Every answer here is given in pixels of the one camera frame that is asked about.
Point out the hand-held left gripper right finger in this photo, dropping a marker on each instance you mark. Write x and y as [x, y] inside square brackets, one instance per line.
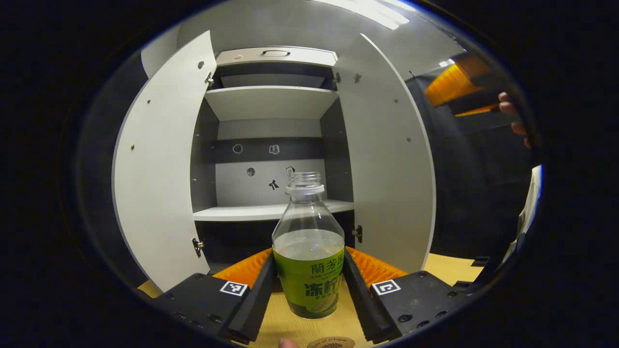
[362, 299]

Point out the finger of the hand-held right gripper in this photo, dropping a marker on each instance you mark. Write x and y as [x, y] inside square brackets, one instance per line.
[483, 118]
[452, 84]

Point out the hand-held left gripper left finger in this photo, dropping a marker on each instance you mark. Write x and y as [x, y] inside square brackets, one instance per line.
[251, 299]

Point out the green label clear bottle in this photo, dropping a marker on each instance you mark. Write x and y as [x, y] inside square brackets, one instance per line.
[309, 285]

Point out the white cabinet door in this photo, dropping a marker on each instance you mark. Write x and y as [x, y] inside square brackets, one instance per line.
[387, 169]
[154, 174]

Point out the white and grey cabinet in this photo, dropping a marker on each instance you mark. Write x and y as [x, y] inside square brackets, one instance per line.
[271, 104]

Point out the white cabinet drawer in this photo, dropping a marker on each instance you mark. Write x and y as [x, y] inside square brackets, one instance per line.
[300, 57]

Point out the small ceiling light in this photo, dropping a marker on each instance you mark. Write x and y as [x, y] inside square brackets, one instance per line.
[446, 63]

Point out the black backdrop cloth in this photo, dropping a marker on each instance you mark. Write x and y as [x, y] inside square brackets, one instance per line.
[474, 193]

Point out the person's white clothing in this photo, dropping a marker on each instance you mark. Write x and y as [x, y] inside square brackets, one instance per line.
[532, 203]

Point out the long ceiling light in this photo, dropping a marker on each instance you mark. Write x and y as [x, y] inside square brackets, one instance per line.
[367, 12]

